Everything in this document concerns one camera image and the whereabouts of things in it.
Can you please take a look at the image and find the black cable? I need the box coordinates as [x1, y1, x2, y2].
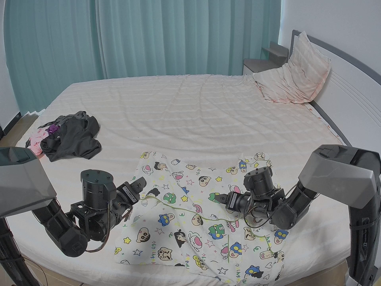
[85, 210, 113, 253]

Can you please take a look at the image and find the grey bedside table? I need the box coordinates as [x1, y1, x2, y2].
[243, 41, 289, 76]

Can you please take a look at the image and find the bed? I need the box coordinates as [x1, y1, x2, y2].
[13, 29, 381, 286]

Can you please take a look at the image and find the cream pillow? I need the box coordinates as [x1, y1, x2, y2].
[253, 31, 332, 104]

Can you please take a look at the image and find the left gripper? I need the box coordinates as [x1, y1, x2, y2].
[115, 177, 148, 213]

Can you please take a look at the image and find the pile of clothes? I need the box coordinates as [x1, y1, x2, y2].
[25, 111, 102, 162]

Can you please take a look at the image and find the blue-green curtain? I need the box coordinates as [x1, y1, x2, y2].
[4, 0, 100, 116]
[95, 0, 283, 80]

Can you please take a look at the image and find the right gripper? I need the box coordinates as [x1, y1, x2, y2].
[217, 191, 252, 213]

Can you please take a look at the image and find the white printed pyjama top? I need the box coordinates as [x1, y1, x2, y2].
[113, 151, 287, 281]

